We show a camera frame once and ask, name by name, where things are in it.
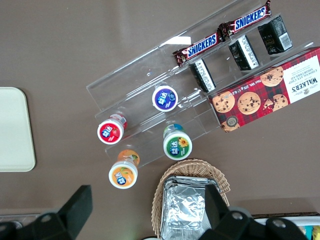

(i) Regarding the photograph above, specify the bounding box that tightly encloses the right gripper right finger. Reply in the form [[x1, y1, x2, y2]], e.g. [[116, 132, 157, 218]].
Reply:
[[199, 184, 309, 240]]

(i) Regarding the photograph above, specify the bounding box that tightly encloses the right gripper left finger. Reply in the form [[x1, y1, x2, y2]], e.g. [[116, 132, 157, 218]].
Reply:
[[0, 184, 94, 240]]

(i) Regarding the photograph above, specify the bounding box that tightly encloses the white snack tray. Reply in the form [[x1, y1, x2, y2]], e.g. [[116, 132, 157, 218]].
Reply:
[[251, 212, 320, 240]]

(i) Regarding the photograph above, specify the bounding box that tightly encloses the light wicker basket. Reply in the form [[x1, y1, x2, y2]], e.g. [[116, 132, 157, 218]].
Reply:
[[151, 157, 231, 240]]

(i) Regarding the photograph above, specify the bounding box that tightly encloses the beige plastic tray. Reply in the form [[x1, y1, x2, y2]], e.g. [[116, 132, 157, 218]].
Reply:
[[0, 86, 37, 173]]

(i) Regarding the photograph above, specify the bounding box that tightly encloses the foil container stack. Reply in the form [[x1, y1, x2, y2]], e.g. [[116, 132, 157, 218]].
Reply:
[[159, 175, 222, 240]]

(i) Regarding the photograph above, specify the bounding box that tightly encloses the orange yogurt bottle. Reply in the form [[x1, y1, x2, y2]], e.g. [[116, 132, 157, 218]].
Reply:
[[108, 149, 141, 190]]

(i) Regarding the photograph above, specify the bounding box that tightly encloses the green yogurt bottle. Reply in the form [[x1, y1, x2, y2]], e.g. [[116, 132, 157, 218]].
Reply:
[[162, 123, 193, 161]]

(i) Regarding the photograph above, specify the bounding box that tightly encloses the red yogurt bottle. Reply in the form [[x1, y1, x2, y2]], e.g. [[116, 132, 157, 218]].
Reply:
[[96, 113, 128, 145]]

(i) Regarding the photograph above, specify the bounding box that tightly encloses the red Walkers cookie box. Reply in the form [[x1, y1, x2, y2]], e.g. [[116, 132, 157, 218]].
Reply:
[[207, 46, 320, 134]]

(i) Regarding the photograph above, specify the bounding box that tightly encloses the blue yogurt bottle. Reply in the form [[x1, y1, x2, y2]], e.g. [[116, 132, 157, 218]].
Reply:
[[151, 84, 179, 113]]

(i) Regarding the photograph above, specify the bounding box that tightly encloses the small black box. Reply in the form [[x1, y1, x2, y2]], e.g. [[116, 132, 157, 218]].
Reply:
[[257, 15, 293, 56], [188, 58, 217, 94], [228, 34, 260, 72]]

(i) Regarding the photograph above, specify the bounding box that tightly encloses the clear acrylic stepped stand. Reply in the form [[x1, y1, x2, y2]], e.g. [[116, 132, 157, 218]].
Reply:
[[157, 0, 316, 101], [85, 44, 222, 169]]

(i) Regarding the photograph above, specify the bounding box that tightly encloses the Snickers bar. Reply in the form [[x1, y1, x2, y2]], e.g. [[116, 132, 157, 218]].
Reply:
[[217, 0, 273, 39], [172, 32, 226, 68]]

